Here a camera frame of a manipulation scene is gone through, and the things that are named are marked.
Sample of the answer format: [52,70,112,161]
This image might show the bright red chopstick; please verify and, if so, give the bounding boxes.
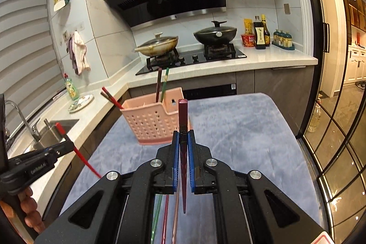
[55,122,102,178]

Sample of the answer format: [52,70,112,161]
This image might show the green twisted chopstick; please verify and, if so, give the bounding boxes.
[150,194,163,244]

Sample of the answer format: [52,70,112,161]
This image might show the dark red twisted chopstick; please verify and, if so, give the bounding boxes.
[161,195,169,244]

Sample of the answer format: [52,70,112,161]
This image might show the brown wooden chopstick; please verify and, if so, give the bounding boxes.
[171,190,179,244]

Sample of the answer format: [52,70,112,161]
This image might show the thin brown chopstick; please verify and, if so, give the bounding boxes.
[100,91,114,105]

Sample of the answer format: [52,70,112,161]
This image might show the red chopstick black band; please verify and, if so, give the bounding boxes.
[102,87,123,110]

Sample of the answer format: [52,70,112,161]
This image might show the green chopstick gold band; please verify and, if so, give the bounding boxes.
[160,67,169,103]

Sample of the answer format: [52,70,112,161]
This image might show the person's left hand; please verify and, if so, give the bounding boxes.
[18,187,45,234]

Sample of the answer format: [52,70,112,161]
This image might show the chrome sink faucet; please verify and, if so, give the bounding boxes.
[5,100,51,144]

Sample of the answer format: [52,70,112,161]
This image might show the pink perforated utensil basket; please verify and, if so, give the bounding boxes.
[121,87,184,145]

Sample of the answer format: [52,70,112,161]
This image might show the white plate by sink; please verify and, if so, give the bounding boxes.
[68,94,94,114]

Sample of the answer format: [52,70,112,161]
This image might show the blue-grey plush table mat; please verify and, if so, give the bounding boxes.
[65,94,326,243]

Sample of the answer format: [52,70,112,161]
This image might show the green dish soap bottle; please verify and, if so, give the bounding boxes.
[63,73,79,100]

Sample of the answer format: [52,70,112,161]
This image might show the pink hanging towel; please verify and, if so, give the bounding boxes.
[66,31,91,75]

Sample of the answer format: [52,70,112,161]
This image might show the plastic bottle on floor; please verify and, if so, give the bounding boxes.
[307,97,321,133]

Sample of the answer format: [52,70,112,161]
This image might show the black gas stove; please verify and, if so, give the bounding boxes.
[136,43,247,75]

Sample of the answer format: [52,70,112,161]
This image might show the beige wok with lid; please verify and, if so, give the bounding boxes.
[134,32,179,57]

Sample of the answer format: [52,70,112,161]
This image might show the black wok with lid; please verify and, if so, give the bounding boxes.
[194,21,237,46]

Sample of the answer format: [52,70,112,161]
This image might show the red instant noodle cup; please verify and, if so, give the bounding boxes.
[241,33,256,47]

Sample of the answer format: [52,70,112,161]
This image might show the brown sauce bottle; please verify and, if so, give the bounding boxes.
[261,14,270,46]

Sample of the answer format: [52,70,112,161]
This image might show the yellow seasoning packet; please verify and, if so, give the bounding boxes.
[244,19,253,35]

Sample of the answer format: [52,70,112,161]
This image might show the tray of spice jars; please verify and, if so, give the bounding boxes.
[272,30,295,51]

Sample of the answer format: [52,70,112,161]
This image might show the dark soy sauce bottle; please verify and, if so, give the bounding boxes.
[253,16,266,50]

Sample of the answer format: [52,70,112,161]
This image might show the black door handle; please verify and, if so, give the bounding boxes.
[323,22,330,53]

